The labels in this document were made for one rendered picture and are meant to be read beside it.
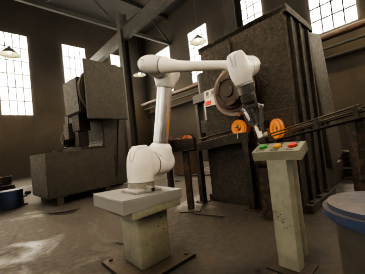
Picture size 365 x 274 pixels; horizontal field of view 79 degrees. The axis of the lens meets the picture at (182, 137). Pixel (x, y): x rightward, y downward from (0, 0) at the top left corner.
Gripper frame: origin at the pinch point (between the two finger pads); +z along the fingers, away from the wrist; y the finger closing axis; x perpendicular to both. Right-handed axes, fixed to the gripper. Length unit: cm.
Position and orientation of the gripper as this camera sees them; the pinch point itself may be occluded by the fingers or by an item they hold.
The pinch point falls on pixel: (258, 131)
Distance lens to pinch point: 122.1
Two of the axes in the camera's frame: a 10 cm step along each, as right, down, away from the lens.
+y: -6.7, 1.0, 7.3
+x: -6.5, 4.0, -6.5
